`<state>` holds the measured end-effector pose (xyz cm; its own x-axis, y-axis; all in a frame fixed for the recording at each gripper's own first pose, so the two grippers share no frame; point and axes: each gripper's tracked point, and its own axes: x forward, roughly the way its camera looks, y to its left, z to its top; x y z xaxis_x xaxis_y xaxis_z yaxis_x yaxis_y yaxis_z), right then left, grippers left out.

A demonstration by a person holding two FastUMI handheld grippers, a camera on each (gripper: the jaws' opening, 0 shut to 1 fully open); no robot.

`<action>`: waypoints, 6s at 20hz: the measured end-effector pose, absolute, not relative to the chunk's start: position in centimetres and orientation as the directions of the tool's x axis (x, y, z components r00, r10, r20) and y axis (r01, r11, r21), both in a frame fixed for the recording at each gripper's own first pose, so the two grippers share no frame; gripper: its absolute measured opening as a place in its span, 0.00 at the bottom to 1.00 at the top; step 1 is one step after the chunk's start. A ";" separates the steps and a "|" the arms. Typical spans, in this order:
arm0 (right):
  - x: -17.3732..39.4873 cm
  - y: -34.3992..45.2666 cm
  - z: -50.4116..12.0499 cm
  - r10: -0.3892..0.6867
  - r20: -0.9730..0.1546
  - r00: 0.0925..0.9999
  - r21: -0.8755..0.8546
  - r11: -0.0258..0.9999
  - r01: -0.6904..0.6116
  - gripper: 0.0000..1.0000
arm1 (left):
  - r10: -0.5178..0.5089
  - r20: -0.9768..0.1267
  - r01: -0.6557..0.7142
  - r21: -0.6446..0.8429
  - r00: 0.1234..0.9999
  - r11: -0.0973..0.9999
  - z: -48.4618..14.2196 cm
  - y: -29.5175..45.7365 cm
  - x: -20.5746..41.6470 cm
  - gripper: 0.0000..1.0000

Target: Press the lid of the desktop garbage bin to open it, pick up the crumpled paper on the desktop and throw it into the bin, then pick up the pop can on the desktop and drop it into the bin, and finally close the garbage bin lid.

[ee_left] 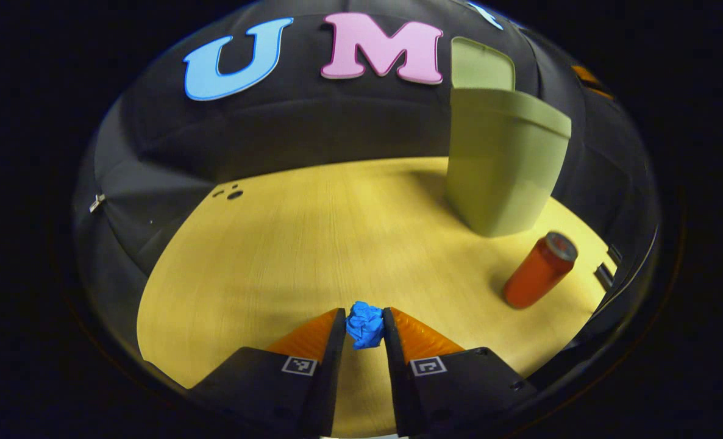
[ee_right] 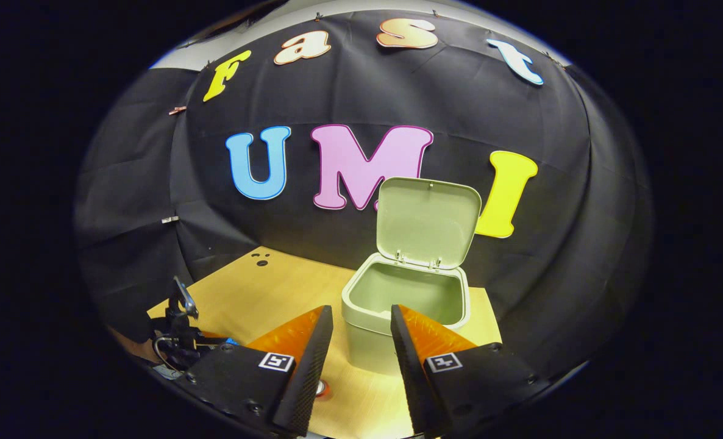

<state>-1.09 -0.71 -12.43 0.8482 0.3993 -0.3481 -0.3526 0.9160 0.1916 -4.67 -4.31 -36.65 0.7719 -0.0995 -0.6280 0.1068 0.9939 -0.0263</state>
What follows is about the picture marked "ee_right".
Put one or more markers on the wooden desktop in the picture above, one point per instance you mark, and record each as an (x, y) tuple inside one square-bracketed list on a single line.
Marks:
[(276, 292)]

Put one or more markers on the black backdrop cloth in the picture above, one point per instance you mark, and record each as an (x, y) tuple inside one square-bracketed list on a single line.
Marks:
[(337, 91)]

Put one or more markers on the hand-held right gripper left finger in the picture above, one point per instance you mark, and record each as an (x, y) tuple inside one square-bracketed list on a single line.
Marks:
[(309, 378)]

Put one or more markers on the light green desktop garbage bin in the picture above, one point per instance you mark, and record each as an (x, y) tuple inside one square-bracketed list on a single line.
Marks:
[(428, 219)]

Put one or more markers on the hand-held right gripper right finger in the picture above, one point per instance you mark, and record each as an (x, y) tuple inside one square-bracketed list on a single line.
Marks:
[(413, 378)]

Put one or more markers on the blue paper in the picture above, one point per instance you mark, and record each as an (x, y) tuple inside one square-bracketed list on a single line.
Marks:
[(231, 341)]

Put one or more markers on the red pop can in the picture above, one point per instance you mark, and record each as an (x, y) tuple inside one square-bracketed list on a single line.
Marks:
[(323, 388)]

